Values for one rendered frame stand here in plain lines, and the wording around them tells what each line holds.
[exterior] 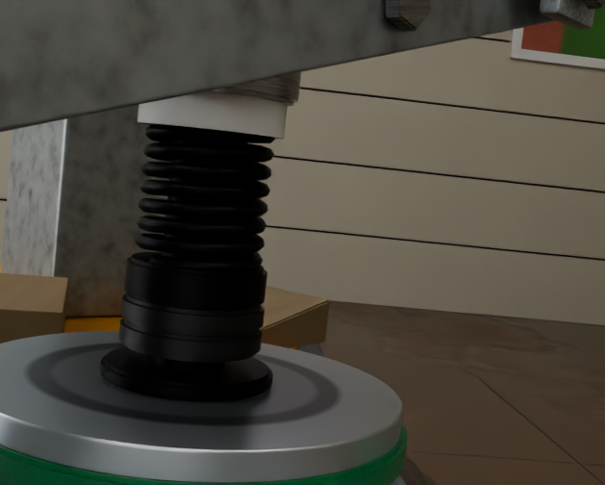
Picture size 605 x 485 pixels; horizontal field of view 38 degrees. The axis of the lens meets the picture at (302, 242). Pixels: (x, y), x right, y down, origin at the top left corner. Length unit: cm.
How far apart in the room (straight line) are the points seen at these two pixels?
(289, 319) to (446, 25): 55
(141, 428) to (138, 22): 16
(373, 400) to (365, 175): 599
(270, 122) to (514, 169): 630
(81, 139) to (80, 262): 14
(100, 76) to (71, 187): 71
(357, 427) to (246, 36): 17
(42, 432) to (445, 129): 624
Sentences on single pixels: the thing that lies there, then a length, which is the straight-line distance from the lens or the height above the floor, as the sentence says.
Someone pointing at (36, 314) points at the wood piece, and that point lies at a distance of 81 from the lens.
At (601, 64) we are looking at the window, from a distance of 692.
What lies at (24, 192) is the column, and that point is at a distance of 112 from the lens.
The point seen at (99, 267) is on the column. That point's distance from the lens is 104.
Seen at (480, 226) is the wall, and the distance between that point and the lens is 664.
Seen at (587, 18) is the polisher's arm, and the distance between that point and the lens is 57.
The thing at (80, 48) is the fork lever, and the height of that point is 101.
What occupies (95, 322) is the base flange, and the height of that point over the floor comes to 78.
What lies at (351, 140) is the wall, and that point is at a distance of 640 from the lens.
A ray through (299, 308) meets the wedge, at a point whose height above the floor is 82.
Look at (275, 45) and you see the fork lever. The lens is 37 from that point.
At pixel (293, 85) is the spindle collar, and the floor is 102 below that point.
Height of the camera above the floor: 98
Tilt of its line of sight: 5 degrees down
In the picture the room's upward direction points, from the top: 6 degrees clockwise
